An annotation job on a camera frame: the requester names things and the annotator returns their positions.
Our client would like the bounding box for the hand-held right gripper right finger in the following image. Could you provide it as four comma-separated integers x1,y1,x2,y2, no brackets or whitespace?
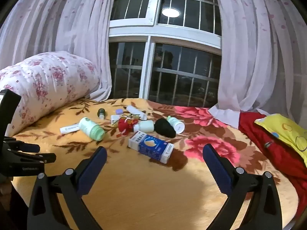
203,144,283,230

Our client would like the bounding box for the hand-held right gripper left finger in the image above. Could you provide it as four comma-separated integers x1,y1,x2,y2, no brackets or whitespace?
27,146,108,230

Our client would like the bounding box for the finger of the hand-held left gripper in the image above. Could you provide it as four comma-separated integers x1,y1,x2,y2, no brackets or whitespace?
3,136,41,154
2,151,57,176

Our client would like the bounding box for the large pale green bottle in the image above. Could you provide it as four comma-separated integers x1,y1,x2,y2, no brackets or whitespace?
79,117,106,141

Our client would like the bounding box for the white lip balm tube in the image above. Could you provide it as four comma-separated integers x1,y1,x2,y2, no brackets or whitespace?
60,124,80,135

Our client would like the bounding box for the red knitted ornament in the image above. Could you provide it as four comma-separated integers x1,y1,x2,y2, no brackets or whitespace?
117,116,139,137

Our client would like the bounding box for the blue and white carton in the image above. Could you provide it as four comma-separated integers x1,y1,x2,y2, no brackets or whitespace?
128,131,174,164

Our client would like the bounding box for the black rounded object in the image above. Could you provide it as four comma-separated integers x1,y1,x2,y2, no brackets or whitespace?
155,118,176,139

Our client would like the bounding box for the person's left forearm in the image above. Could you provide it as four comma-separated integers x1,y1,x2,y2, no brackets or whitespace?
0,177,15,198

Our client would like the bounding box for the floral quilted pillow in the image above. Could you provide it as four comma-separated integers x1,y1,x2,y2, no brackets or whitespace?
0,51,101,136

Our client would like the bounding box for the yellow floral fleece blanket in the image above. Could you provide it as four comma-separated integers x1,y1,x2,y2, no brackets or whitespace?
11,98,300,230

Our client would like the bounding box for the green white capped bottle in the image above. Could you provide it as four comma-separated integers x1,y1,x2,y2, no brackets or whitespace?
167,116,185,134

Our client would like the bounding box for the red cloth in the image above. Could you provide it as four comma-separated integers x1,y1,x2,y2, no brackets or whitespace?
239,111,307,211

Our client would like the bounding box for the white plastic bottle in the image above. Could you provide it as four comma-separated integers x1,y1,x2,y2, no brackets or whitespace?
134,120,154,133

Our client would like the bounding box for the long white tube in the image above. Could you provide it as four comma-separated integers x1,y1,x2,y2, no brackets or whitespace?
126,105,148,121

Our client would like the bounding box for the yellow printed pillow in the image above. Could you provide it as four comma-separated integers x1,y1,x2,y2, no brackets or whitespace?
254,114,307,168

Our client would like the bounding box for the sheer pink floral curtain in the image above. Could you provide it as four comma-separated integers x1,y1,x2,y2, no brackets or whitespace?
0,0,120,101
207,0,307,130

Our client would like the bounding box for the white framed barred window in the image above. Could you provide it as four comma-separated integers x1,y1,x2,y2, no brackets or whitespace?
108,0,223,107

